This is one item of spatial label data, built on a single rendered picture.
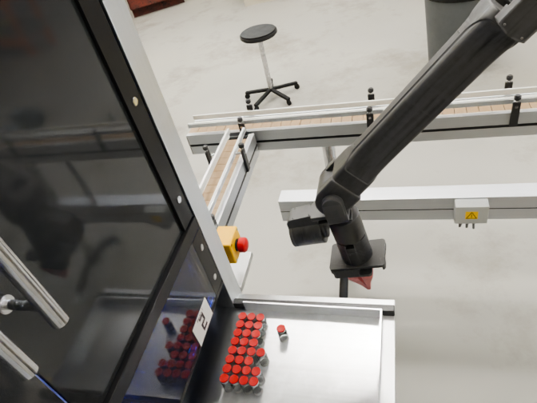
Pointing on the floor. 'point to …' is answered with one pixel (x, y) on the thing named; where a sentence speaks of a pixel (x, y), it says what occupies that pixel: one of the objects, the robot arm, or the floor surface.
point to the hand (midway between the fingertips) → (367, 284)
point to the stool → (257, 35)
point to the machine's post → (169, 139)
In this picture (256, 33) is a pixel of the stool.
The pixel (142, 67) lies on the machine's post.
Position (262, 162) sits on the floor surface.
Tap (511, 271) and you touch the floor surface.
